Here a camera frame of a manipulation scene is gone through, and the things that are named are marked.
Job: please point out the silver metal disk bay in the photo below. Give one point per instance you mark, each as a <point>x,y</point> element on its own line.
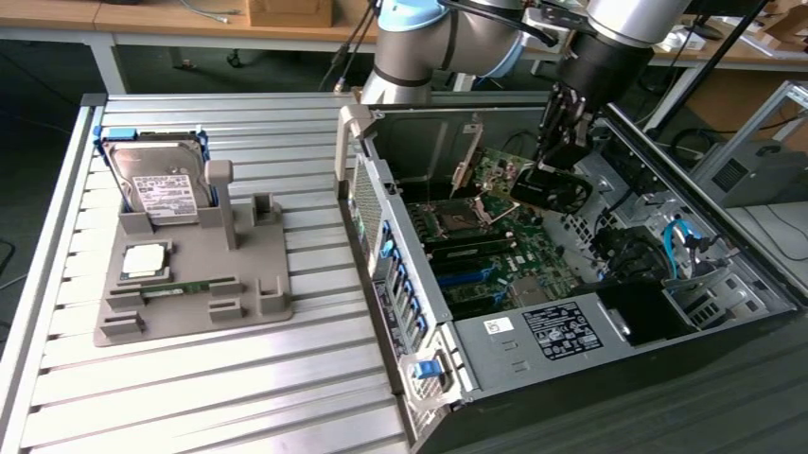
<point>713,298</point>

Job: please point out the aluminium profile frame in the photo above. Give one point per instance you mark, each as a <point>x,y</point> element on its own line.
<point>773,104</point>

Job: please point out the graphics card with metal bracket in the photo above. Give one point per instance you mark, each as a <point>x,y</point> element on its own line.
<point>556,194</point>

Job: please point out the silver hard disk drive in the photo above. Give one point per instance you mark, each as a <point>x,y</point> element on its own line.
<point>158,184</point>

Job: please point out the green RAM stick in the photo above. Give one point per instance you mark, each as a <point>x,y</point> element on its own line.
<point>176,288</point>

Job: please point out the wooden desk with clutter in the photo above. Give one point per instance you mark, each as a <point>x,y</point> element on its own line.
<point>741,56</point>

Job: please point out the grey power supply unit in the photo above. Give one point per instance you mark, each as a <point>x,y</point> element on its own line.
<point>505,350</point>

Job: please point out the blue disk caddy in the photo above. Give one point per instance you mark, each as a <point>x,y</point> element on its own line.
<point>116,134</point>

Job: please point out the blue case latch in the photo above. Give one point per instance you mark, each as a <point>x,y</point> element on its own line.
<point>426,369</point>

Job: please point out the silver CPU chip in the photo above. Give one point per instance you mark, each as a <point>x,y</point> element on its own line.
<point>144,261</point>

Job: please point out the grey plastic parts rack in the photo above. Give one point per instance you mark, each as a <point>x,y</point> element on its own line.
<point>190,307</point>

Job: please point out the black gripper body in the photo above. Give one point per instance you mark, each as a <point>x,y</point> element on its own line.
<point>606,66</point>

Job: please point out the black monitor stand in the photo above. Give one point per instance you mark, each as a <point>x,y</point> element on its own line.
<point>706,30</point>

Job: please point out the folded brown cardboard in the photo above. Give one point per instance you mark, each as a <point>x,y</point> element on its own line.
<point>789,28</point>

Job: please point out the wooden desk with white legs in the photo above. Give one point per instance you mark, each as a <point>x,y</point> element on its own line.
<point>63,19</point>

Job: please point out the green motherboard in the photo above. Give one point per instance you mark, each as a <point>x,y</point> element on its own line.
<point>537,255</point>

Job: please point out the black stand pole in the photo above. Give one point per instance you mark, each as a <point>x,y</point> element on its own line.
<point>728,47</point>

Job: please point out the brown cardboard box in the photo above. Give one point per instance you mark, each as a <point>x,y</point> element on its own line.
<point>283,12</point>

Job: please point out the black RAM stick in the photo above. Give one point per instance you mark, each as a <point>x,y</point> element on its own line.
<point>470,250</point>

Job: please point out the white small box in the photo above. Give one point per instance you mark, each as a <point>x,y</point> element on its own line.
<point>688,42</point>

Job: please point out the CPU socket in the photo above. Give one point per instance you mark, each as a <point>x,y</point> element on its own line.
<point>451,220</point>

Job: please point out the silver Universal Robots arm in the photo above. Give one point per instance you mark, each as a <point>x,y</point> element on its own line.
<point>429,42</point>

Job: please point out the open PC case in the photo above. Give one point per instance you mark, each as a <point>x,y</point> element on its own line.
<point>568,425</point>

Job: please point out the metal socket cover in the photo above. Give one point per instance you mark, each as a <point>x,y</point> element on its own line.
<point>498,208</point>

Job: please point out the grey equipment cabinet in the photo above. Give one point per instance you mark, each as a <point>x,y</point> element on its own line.
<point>757,175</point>

